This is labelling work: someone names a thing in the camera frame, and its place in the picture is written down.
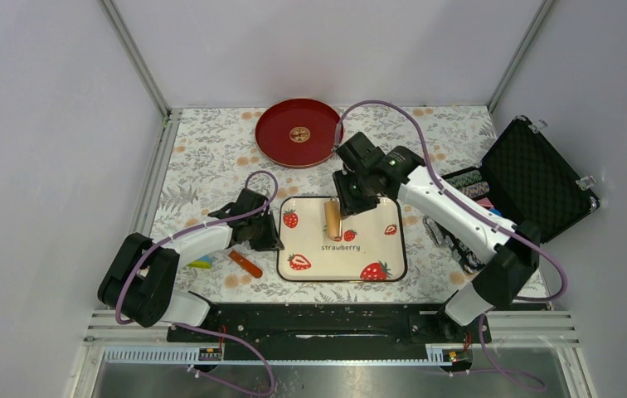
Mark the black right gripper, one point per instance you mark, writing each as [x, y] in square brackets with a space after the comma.
[347, 204]

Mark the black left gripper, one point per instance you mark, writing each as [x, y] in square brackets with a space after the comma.
[272, 242]

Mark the wooden dough roller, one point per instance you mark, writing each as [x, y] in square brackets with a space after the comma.
[333, 220]

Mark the strawberry pattern rectangular tray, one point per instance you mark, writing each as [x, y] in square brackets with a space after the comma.
[370, 246]

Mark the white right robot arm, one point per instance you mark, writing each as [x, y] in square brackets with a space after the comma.
[503, 248]

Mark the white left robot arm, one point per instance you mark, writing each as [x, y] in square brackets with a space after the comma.
[140, 282]

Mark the colourful toy block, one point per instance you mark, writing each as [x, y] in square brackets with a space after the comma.
[204, 262]

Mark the round red tray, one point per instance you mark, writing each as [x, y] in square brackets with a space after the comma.
[297, 133]

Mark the black open chip case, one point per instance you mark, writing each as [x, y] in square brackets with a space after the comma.
[522, 177]

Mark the metal scraper orange handle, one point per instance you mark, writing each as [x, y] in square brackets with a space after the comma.
[246, 264]

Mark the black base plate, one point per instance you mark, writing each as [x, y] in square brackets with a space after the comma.
[340, 332]

